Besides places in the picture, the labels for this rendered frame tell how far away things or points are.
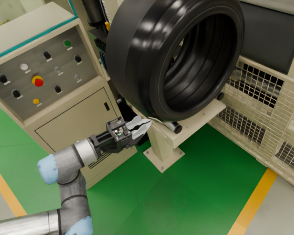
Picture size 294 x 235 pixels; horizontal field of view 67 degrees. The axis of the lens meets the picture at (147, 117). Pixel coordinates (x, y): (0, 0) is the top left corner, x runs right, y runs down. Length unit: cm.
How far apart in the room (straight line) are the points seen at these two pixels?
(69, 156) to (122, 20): 46
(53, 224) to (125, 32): 59
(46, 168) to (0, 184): 194
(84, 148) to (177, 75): 72
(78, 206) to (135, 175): 130
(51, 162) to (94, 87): 82
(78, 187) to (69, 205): 6
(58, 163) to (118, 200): 130
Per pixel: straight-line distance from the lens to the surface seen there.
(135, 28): 74
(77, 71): 136
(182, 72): 121
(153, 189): 187
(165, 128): 107
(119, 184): 196
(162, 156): 188
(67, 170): 66
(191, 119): 117
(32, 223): 67
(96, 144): 64
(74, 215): 67
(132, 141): 71
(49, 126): 142
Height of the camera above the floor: 172
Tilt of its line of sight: 49 degrees down
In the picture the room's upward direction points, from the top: 17 degrees counter-clockwise
